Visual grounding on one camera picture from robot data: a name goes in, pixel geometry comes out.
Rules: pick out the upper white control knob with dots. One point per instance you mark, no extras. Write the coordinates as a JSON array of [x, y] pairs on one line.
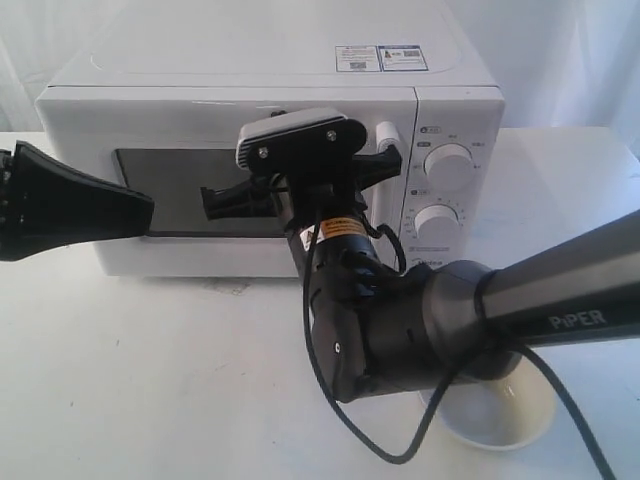
[[449, 163]]

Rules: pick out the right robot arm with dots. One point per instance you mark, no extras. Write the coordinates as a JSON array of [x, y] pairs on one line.
[[371, 329]]

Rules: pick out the blue warning label sticker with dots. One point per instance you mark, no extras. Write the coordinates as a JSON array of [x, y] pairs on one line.
[[380, 58]]

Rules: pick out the white microwave door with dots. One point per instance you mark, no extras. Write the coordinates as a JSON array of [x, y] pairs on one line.
[[170, 142]]

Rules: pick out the white microwave oven body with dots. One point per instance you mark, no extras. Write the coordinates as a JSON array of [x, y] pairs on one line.
[[291, 44]]

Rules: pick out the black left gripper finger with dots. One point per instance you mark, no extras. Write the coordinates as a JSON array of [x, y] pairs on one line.
[[46, 204]]

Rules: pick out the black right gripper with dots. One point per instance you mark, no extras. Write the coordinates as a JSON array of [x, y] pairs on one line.
[[319, 204]]

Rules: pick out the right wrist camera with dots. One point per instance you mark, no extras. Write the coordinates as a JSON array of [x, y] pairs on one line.
[[273, 145]]

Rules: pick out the white ceramic bowl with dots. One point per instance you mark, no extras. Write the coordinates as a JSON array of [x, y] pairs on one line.
[[500, 415]]

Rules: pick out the white curtain backdrop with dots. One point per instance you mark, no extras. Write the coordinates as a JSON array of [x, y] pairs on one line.
[[37, 39]]

